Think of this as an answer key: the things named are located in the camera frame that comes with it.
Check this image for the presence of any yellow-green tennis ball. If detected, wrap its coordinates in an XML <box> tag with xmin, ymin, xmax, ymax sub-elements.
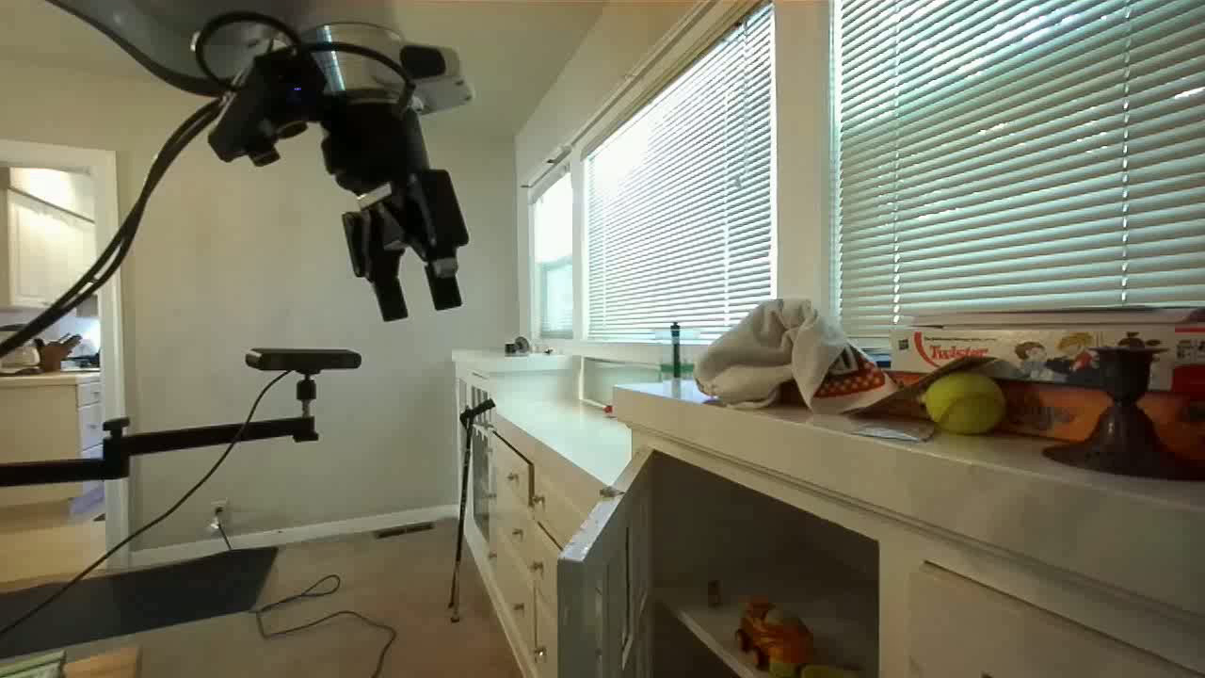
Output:
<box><xmin>920</xmin><ymin>370</ymin><xmax>1011</xmax><ymax>441</ymax></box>

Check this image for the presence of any white sideboard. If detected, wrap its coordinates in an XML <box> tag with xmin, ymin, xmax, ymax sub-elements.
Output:
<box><xmin>0</xmin><ymin>365</ymin><xmax>113</xmax><ymax>596</ymax></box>

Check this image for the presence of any wide white window blind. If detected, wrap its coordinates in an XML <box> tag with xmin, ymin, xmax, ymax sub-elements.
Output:
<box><xmin>831</xmin><ymin>0</ymin><xmax>1205</xmax><ymax>338</ymax></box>

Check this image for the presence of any white Twister game box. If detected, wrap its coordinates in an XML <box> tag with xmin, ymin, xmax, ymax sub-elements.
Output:
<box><xmin>891</xmin><ymin>316</ymin><xmax>1205</xmax><ymax>392</ymax></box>

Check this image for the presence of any black power cord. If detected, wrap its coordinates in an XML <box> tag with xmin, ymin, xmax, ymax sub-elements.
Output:
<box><xmin>206</xmin><ymin>501</ymin><xmax>402</xmax><ymax>678</ymax></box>

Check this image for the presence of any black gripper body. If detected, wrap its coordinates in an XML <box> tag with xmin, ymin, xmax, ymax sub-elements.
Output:
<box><xmin>315</xmin><ymin>96</ymin><xmax>473</xmax><ymax>284</ymax></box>

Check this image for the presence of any black floor mat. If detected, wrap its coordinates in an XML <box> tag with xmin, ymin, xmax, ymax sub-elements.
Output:
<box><xmin>0</xmin><ymin>546</ymin><xmax>283</xmax><ymax>664</ymax></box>

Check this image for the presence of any white glass-pane cabinet door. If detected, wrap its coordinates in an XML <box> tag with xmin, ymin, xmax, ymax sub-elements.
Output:
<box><xmin>554</xmin><ymin>449</ymin><xmax>659</xmax><ymax>678</ymax></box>

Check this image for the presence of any black tripod stick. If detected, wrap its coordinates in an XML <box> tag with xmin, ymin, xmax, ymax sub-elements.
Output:
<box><xmin>446</xmin><ymin>397</ymin><xmax>500</xmax><ymax>624</ymax></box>

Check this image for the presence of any black stereo camera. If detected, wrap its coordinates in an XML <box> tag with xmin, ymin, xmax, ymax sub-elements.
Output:
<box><xmin>242</xmin><ymin>346</ymin><xmax>365</xmax><ymax>375</ymax></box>

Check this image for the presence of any narrow white window blind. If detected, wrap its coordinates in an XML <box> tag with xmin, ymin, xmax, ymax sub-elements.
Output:
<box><xmin>579</xmin><ymin>2</ymin><xmax>781</xmax><ymax>346</ymax></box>

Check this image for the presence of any orange toy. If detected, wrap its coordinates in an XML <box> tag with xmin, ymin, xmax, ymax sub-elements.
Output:
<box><xmin>729</xmin><ymin>596</ymin><xmax>820</xmax><ymax>678</ymax></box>

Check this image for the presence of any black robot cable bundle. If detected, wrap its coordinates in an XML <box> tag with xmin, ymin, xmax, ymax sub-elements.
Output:
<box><xmin>0</xmin><ymin>10</ymin><xmax>424</xmax><ymax>361</ymax></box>

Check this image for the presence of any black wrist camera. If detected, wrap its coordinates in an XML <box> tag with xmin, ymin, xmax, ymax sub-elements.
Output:
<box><xmin>202</xmin><ymin>44</ymin><xmax>332</xmax><ymax>168</ymax></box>

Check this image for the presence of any white kitchen wall cabinet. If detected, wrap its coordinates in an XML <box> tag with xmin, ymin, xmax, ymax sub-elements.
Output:
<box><xmin>0</xmin><ymin>163</ymin><xmax>103</xmax><ymax>312</ymax></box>

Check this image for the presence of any black camera boom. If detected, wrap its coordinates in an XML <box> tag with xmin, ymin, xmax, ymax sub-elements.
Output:
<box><xmin>0</xmin><ymin>370</ymin><xmax>323</xmax><ymax>494</ymax></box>

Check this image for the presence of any small window pane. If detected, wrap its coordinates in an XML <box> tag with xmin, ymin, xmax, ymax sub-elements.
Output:
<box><xmin>526</xmin><ymin>164</ymin><xmax>579</xmax><ymax>343</ymax></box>

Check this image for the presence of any thin black camera cable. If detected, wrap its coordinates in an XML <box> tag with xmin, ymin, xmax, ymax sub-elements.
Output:
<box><xmin>0</xmin><ymin>370</ymin><xmax>295</xmax><ymax>643</ymax></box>

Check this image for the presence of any low white drawer cabinet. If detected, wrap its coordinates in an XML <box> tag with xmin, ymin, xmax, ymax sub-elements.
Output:
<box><xmin>449</xmin><ymin>346</ymin><xmax>649</xmax><ymax>678</ymax></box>

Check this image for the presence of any white towel with orange print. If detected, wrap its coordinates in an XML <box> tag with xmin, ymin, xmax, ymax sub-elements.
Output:
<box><xmin>694</xmin><ymin>295</ymin><xmax>903</xmax><ymax>417</ymax></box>

